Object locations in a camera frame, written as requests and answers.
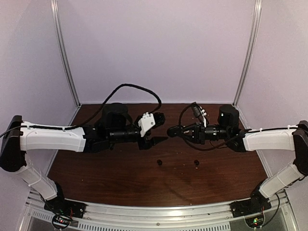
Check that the right circuit board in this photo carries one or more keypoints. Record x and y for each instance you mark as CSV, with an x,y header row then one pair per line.
x,y
255,221

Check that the aluminium front rail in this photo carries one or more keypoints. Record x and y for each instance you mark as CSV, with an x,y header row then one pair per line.
x,y
101,217

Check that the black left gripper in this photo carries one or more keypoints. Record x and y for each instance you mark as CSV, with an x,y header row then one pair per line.
x,y
147,144

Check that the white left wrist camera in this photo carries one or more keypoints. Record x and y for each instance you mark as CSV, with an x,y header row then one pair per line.
x,y
146,122

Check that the right aluminium frame post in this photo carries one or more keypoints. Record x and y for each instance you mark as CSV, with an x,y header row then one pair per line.
x,y
250,48

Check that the left aluminium frame post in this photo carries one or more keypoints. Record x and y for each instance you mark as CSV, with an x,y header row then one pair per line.
x,y
60,39

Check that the circuit board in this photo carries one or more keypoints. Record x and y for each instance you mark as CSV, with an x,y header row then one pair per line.
x,y
61,222
255,221

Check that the left circuit board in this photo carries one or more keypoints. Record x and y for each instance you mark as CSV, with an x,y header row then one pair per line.
x,y
61,222

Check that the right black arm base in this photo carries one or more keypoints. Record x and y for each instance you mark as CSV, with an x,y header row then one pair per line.
x,y
255,204

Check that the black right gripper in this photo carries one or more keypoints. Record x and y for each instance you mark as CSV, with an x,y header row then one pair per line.
x,y
199,136

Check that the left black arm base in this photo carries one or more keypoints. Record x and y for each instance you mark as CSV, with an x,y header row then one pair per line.
x,y
61,206

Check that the aluminium frame post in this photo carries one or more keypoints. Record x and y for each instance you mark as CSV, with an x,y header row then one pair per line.
x,y
250,48
60,39

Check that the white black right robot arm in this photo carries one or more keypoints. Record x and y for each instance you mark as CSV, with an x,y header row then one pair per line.
x,y
291,138

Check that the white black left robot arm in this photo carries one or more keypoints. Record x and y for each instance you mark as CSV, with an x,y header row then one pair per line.
x,y
115,126

